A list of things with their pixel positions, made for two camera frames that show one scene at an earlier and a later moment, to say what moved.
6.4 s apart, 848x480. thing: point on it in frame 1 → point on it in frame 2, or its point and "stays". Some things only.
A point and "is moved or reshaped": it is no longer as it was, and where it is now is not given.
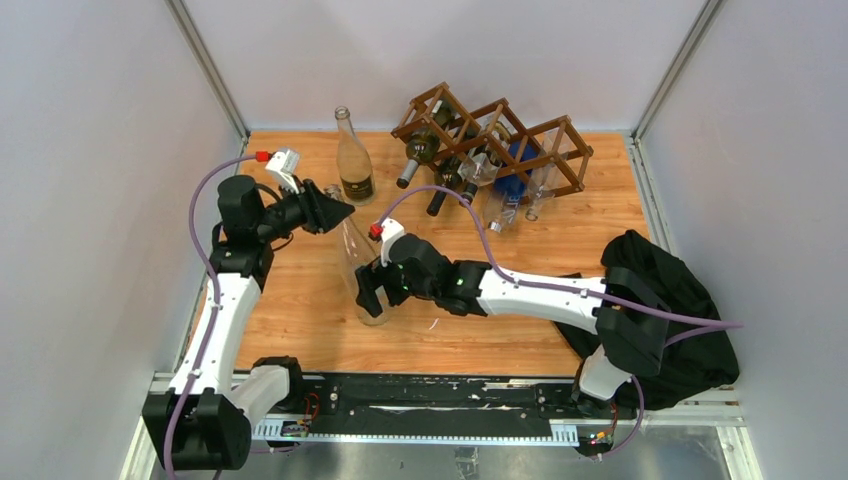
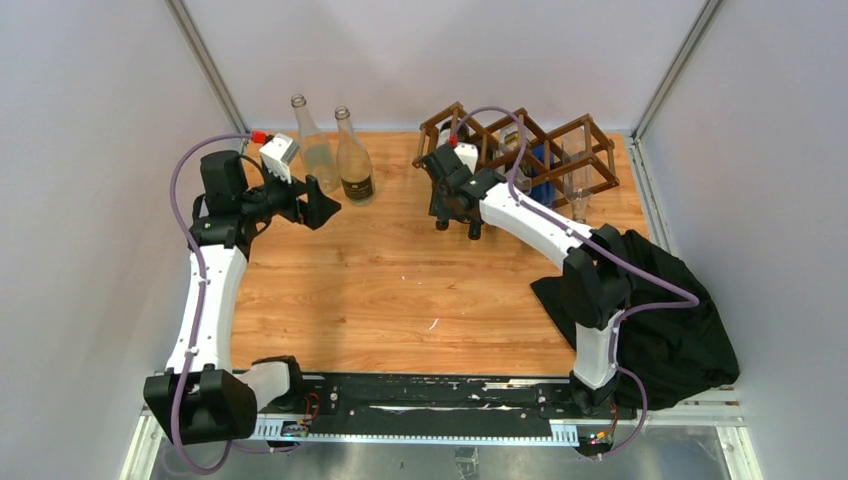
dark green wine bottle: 424,143 → 455,204
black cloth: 701,354 stays
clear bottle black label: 354,166 stays
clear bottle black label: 359,251 → 317,151
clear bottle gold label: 484,163 is moved or reshaped
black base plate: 559,398 stays
